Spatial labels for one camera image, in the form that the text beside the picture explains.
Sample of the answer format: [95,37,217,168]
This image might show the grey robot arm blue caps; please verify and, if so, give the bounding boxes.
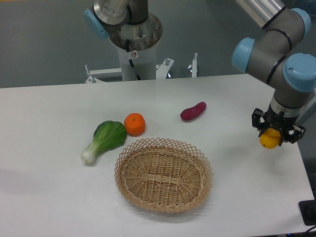
[84,0,316,145]

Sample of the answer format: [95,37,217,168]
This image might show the white metal base frame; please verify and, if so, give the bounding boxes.
[84,57,175,83]

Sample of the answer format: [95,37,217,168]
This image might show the purple sweet potato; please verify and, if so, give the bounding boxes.
[180,102,207,121]

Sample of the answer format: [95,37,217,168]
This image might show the white bracket with bolt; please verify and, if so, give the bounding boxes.
[188,52,198,78]

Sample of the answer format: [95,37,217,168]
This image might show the black cable on pedestal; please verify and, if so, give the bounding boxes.
[125,39,142,81]

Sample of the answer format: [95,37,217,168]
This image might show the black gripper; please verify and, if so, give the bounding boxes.
[251,101,306,146]

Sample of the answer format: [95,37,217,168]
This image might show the orange tangerine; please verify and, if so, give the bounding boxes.
[124,113,146,137]

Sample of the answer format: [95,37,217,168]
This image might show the woven wicker basket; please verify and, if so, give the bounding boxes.
[114,138,212,213]

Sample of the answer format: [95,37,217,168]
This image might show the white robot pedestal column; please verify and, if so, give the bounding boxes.
[118,47,157,81]

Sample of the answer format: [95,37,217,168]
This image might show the black device at table edge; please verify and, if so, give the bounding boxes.
[298,199,316,226]

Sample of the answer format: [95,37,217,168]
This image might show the green bok choy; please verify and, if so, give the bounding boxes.
[80,120,127,166]

